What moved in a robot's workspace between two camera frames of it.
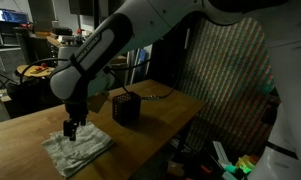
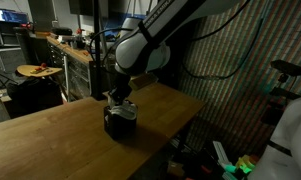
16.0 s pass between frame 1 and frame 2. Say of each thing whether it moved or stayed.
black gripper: moved
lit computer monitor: stayed
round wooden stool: stayed
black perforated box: moved
